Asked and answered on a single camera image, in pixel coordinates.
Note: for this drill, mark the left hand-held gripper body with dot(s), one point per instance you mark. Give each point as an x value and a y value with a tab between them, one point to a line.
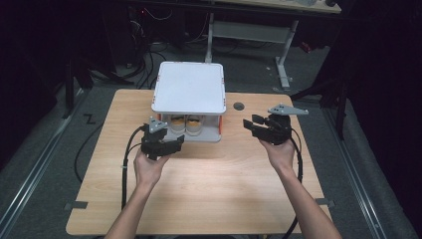
153	142

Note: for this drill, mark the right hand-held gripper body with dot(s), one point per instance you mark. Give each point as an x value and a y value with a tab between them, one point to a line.
278	127

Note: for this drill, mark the white grey child sneaker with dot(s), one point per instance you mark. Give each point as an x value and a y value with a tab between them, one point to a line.
194	126
178	125

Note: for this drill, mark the white two-tier shoe rack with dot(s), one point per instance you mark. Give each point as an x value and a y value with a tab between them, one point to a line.
189	89

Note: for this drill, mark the person's left hand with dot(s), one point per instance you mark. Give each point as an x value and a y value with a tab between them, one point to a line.
149	169

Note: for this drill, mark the person's right hand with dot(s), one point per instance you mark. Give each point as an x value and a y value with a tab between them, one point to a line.
280	156

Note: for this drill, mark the grey round table grommet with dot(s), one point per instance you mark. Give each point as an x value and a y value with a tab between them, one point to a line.
238	106

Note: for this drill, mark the black metal stand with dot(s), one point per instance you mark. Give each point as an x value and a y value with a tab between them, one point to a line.
340	109
68	88

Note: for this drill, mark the small red object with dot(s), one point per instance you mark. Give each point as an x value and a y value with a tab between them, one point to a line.
305	47

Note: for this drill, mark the grey tape strip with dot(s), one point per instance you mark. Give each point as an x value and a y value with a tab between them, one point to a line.
325	202
76	205

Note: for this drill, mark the wooden desk with white frame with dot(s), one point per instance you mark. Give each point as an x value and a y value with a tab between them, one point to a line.
252	31

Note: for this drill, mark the metal floor rail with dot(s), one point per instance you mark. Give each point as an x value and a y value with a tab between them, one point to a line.
36	167
359	185

